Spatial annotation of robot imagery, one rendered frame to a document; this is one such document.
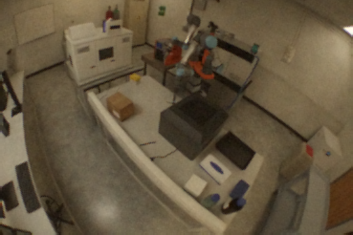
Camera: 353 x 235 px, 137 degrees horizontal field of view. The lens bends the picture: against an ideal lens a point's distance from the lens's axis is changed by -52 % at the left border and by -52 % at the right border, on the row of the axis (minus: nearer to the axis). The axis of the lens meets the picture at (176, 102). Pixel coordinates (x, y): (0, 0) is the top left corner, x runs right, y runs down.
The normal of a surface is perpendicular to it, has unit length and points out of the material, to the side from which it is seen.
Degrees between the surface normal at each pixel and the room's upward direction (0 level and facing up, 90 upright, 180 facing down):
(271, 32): 90
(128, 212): 0
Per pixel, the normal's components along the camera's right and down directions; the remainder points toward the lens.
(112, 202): 0.17, -0.75
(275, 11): -0.66, 0.39
